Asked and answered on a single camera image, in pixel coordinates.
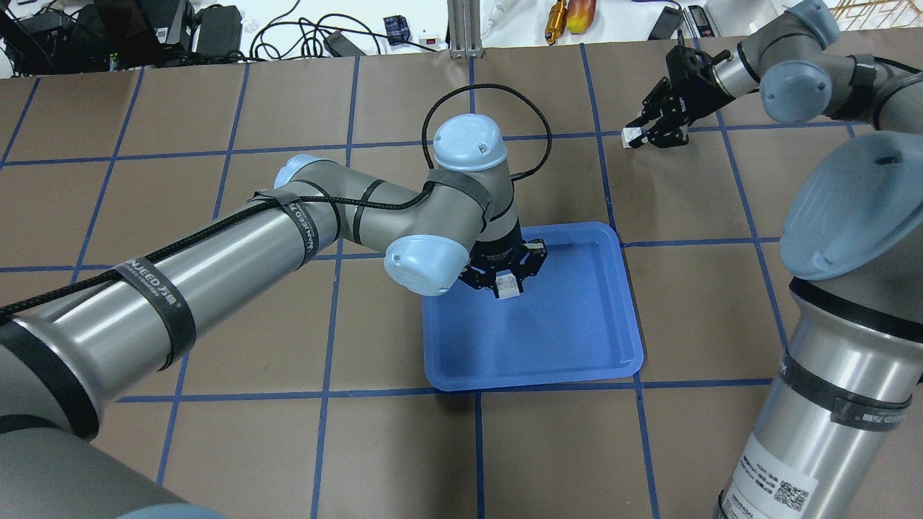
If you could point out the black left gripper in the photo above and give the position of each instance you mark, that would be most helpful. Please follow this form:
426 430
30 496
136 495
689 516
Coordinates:
499 252

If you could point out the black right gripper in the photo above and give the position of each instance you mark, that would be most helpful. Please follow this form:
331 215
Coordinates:
696 89

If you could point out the white block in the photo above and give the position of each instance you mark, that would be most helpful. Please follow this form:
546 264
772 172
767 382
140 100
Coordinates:
632 138
507 286

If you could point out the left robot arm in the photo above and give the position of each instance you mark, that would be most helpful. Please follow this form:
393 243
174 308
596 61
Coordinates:
68 353

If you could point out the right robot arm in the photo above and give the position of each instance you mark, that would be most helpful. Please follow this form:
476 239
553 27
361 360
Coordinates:
851 241

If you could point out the blue plastic tray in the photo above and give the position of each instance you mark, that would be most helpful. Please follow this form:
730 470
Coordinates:
574 322

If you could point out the orange yellow tool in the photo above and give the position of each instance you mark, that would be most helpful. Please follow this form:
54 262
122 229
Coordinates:
556 22

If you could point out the black power adapter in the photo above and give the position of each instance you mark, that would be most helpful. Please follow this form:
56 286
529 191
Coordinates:
219 30

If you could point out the aluminium frame post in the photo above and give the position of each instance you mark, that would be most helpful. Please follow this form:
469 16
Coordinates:
464 38

